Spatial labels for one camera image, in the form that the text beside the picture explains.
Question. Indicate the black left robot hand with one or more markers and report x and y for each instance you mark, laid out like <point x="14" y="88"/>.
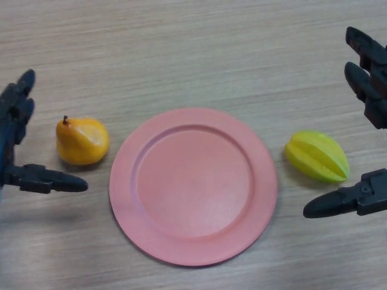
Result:
<point x="15" y="121"/>

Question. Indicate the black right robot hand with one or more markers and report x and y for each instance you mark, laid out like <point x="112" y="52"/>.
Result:
<point x="373" y="90"/>

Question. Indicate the yellow pear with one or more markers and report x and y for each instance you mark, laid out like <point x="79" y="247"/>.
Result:
<point x="83" y="142"/>

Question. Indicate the pink round plate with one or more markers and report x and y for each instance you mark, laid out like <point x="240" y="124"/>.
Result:
<point x="193" y="187"/>

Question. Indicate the yellow-green starfruit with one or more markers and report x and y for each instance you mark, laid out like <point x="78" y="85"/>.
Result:
<point x="317" y="157"/>

